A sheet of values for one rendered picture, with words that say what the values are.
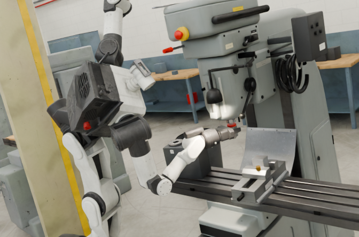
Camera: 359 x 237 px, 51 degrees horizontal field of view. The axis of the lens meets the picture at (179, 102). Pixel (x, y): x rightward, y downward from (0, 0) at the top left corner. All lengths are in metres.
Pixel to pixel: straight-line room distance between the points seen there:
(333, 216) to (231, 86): 0.70
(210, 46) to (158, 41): 6.31
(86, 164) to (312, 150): 1.24
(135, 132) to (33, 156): 1.70
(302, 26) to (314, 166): 0.85
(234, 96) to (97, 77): 0.63
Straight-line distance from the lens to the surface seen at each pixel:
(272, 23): 2.09
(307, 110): 2.23
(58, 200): 3.32
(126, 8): 1.94
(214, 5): 1.64
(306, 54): 1.85
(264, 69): 1.95
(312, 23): 1.87
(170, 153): 2.14
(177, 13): 1.67
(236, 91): 1.78
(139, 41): 8.41
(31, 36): 3.17
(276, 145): 2.22
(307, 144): 2.23
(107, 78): 1.64
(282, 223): 2.13
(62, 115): 1.91
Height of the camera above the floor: 1.81
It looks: 12 degrees down
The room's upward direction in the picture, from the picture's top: 12 degrees counter-clockwise
